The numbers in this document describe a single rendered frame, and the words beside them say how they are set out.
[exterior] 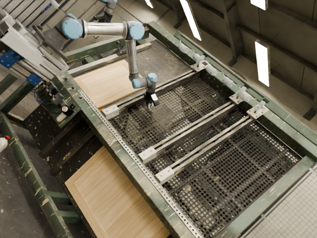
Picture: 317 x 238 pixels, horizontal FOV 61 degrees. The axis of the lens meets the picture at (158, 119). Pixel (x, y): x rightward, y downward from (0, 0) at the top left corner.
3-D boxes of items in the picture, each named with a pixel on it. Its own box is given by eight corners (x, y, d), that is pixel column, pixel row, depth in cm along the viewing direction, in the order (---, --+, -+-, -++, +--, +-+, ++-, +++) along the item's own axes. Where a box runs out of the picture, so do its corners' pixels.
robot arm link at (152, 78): (145, 72, 207) (155, 71, 210) (144, 83, 215) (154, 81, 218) (148, 79, 203) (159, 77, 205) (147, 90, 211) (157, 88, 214)
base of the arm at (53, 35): (47, 40, 173) (59, 29, 173) (39, 29, 181) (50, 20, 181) (63, 54, 186) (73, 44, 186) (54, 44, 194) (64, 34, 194)
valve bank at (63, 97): (23, 85, 231) (44, 66, 231) (36, 92, 244) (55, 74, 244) (48, 123, 208) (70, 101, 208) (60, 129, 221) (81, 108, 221)
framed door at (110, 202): (65, 183, 232) (64, 182, 230) (112, 138, 232) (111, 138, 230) (123, 279, 190) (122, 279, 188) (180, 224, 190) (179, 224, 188)
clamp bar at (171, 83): (101, 114, 225) (99, 93, 207) (202, 67, 280) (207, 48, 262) (107, 122, 220) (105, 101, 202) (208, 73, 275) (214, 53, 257)
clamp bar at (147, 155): (136, 157, 201) (137, 138, 183) (238, 97, 256) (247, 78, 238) (144, 167, 196) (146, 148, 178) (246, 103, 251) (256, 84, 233)
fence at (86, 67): (67, 74, 253) (67, 71, 250) (148, 45, 297) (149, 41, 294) (70, 77, 251) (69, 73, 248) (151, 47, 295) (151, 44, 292)
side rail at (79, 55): (57, 64, 269) (54, 55, 261) (145, 35, 320) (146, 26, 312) (59, 68, 266) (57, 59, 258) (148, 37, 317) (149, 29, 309)
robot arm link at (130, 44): (118, 19, 200) (126, 82, 222) (122, 21, 191) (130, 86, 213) (133, 17, 203) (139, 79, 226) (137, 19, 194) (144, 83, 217)
